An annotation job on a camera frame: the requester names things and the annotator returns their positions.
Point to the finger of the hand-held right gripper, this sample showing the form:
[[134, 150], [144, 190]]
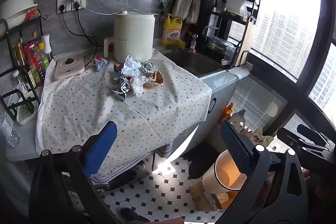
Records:
[[302, 141], [312, 132]]

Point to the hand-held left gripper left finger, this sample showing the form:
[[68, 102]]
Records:
[[102, 145]]

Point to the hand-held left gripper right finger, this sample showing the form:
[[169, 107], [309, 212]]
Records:
[[236, 150]]

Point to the white trash bin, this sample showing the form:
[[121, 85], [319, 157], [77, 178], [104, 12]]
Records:
[[218, 182]]

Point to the small silver foil wrapper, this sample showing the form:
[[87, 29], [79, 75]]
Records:
[[119, 77]]

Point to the brown paper bag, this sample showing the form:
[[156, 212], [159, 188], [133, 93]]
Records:
[[156, 79]]

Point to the person's right hand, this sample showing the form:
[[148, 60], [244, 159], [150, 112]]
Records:
[[321, 190]]

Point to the colourful snack bag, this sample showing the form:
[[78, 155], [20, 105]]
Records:
[[260, 138]]

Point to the floral white tablecloth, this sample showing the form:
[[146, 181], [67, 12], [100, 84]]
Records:
[[105, 103]]

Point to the cardboard piece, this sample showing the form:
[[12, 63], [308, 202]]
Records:
[[199, 195]]

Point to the large silver foil wrapper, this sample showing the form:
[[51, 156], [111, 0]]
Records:
[[121, 90]]

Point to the white counter cabinet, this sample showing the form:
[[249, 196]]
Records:
[[223, 85]]

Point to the crumpled white plastic wrap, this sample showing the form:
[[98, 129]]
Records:
[[139, 85]]

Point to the crumpled blue red wrapper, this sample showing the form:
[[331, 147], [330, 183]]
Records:
[[100, 64]]

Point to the white tray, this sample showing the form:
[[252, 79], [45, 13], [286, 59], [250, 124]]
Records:
[[26, 116]]

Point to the white kettle base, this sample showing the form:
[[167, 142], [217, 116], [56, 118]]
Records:
[[69, 69]]

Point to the crumpled white paper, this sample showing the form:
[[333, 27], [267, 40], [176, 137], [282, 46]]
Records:
[[131, 66]]

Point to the clear plastic water bottle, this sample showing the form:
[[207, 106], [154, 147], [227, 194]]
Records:
[[9, 132]]

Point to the steel sink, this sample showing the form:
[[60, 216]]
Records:
[[194, 62]]

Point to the yellow cap green bottle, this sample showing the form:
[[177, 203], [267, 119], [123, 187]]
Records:
[[44, 56]]

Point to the glass lidded pot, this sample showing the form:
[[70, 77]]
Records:
[[218, 43]]

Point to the red sauce bottle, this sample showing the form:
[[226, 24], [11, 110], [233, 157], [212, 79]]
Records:
[[34, 58]]

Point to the wooden cutting board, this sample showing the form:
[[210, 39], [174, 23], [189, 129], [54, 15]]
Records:
[[246, 40]]

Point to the white air fryer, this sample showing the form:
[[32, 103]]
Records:
[[134, 35]]

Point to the metal faucet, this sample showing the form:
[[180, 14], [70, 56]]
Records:
[[194, 43]]

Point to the white spray bottle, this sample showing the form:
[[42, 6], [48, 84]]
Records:
[[47, 43]]

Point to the amber oil bottle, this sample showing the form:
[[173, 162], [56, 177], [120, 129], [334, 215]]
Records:
[[22, 56]]

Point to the black dish rack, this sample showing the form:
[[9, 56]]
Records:
[[236, 19]]

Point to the yellow detergent bottle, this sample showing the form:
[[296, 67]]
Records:
[[172, 32]]

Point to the white bowl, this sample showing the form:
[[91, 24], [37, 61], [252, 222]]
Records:
[[235, 6]]

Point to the black spice rack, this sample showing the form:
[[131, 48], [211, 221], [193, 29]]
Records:
[[9, 27]]

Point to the hanging plastic bags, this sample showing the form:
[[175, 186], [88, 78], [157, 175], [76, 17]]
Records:
[[186, 6]]

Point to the white basin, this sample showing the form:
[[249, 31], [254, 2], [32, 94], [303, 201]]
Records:
[[15, 6]]

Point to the black window frame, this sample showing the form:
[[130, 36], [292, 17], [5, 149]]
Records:
[[323, 37]]

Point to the wall socket panel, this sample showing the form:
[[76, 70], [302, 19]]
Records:
[[65, 5]]

